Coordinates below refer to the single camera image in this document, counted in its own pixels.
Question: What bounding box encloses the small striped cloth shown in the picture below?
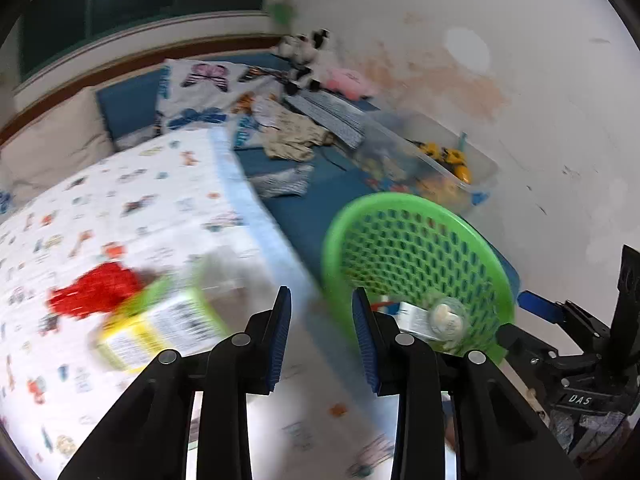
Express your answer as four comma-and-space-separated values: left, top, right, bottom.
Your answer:
249, 163, 316, 199

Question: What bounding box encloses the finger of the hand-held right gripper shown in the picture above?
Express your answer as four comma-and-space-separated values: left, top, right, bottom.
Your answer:
497, 290, 612, 367
612, 244, 640, 356

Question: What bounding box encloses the large butterfly print pillow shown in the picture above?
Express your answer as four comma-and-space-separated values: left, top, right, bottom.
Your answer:
155, 59, 284, 134

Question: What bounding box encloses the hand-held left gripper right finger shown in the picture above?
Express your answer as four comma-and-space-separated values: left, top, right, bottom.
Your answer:
351, 287, 583, 480

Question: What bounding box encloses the yellow toy vehicle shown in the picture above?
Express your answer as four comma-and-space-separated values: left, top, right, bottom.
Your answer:
417, 140, 474, 182

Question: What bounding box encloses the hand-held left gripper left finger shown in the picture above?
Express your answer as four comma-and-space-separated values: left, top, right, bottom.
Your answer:
57, 286, 293, 480

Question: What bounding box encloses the striped grey cloth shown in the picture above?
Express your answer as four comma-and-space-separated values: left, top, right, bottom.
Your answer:
285, 91, 366, 150

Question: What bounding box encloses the green plastic basket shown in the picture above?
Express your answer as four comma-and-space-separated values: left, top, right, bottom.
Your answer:
321, 191, 516, 367

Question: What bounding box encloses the dark window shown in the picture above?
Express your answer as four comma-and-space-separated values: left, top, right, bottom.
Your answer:
19, 0, 274, 82

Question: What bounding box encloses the red mesh net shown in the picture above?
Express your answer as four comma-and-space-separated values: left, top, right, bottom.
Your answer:
47, 262, 146, 322

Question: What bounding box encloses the blue back cushion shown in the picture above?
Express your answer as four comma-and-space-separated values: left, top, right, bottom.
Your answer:
95, 67, 166, 154

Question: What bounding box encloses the black and white plush toy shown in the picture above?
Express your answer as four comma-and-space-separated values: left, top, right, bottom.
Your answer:
277, 28, 331, 94

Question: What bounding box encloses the beige pillow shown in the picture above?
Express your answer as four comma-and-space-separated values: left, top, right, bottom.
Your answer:
0, 85, 114, 197

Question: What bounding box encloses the green yellow labelled packet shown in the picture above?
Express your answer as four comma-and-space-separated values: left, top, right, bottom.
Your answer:
94, 259, 232, 374

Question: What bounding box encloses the round clear jelly cup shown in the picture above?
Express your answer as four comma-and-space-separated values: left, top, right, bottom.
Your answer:
427, 297, 469, 342

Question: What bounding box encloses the clear plastic storage bin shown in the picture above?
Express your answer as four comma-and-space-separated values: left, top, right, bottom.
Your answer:
352, 110, 501, 207

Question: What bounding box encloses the small white carton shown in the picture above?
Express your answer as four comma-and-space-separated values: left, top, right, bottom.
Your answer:
387, 301, 436, 341

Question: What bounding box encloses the pink plush toy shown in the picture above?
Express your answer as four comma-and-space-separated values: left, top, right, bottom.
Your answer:
324, 67, 379, 101

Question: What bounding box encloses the beige patterned clothing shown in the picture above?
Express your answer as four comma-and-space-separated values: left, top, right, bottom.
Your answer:
254, 97, 331, 162

